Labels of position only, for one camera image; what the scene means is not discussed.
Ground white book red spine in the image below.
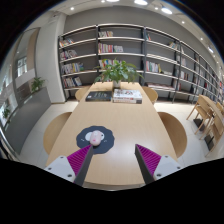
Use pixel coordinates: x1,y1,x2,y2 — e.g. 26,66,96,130
112,96,143,105

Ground dark round-eyed mouse pad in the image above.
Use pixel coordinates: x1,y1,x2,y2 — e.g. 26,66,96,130
75,125,116,155

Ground group of wooden frame chairs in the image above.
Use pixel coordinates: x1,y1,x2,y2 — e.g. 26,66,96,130
185,94,224,158

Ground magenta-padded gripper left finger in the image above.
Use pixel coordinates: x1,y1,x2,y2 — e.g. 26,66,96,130
44,143,95,187

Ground grey bookshelf unit with books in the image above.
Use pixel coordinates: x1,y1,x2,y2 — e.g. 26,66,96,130
57,23,224,104

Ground green potted plant white pot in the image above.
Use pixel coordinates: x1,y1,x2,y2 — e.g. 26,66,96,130
93,59,144,89

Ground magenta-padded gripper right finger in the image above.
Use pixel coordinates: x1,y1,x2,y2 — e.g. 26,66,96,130
134,143,183,185

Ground black book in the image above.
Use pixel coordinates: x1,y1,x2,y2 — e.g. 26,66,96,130
85,90,113,102

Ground group of ceiling lights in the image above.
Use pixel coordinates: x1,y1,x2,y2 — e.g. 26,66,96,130
68,0,216,54

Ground small potted plant on ledge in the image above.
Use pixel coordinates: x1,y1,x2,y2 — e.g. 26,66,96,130
30,76,46,94

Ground pink computer mouse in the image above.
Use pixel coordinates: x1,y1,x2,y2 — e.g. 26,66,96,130
89,130,105,147

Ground white picture-cover book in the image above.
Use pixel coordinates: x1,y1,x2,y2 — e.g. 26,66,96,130
113,88,143,100

